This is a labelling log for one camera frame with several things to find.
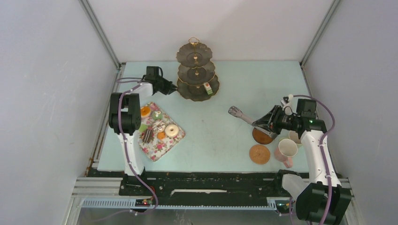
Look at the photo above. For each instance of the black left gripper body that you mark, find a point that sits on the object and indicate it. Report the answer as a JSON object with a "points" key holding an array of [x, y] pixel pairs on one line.
{"points": [[163, 85]]}

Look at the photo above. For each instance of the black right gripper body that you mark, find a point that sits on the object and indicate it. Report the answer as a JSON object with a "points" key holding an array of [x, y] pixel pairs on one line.
{"points": [[281, 121]]}

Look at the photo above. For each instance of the stainless steel serving tongs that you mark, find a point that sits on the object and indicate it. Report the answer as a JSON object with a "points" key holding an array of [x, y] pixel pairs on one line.
{"points": [[236, 112]]}

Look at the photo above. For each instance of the green striped cake slice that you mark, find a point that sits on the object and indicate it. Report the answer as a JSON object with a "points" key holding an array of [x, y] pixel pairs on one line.
{"points": [[208, 88]]}

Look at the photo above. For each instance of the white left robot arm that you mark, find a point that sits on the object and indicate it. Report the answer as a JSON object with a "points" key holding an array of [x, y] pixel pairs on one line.
{"points": [[124, 112]]}

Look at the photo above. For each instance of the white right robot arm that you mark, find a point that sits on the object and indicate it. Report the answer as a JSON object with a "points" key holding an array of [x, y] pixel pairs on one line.
{"points": [[323, 200]]}

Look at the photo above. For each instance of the woven rattan coaster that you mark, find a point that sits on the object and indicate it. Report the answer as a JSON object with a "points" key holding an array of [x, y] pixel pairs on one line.
{"points": [[259, 154], [261, 137]]}

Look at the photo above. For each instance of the cream paper cup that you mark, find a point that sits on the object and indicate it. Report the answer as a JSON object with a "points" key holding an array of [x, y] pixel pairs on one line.
{"points": [[292, 135]]}

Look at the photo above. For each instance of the pink mug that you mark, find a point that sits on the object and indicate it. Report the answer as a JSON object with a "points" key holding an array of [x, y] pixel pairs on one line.
{"points": [[285, 151]]}

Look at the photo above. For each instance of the three tier dessert stand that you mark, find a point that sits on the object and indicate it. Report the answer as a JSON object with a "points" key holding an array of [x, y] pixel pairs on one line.
{"points": [[195, 69]]}

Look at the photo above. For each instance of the chocolate drizzled donut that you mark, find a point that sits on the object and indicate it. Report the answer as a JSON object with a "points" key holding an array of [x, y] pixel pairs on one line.
{"points": [[159, 126]]}

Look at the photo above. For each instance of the white glazed donut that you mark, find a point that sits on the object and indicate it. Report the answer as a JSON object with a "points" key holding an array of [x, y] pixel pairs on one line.
{"points": [[171, 130]]}

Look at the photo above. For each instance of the floral square tray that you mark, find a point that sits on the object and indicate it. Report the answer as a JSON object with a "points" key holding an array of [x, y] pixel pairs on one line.
{"points": [[158, 148]]}

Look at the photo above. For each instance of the small orange pastry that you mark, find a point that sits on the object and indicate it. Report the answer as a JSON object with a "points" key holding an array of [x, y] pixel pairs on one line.
{"points": [[161, 135]]}

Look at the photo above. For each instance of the green macaron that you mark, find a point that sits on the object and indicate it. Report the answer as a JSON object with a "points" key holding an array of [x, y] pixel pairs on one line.
{"points": [[142, 128]]}

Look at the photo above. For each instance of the left aluminium frame post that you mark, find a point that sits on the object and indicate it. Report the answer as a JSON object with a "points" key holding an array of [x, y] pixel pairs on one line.
{"points": [[100, 32]]}

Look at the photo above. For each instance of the aluminium frame post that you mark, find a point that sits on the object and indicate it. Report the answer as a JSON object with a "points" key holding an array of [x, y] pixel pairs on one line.
{"points": [[100, 32], [320, 31]]}

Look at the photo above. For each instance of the right aluminium frame post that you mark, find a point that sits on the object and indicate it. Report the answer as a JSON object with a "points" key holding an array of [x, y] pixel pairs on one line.
{"points": [[320, 31]]}

